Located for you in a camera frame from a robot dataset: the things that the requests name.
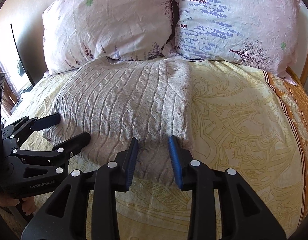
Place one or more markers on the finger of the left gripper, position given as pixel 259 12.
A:
pixel 23 128
pixel 59 153

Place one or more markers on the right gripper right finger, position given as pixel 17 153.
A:
pixel 188 172

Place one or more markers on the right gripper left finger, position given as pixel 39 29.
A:
pixel 126 161

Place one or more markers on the beige cable knit sweater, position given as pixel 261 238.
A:
pixel 116 102

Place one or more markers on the person's left hand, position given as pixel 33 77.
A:
pixel 27 204

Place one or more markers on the black flat monitor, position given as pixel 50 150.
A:
pixel 20 66

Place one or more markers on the yellow patterned bed sheet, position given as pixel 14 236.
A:
pixel 237 122

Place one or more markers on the orange patterned blanket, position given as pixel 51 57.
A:
pixel 294 102

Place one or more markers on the pink floral pillow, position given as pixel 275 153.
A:
pixel 79 31

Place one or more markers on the lavender print pillow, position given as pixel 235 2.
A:
pixel 256 33

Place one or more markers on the wooden headboard frame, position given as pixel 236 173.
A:
pixel 300 67

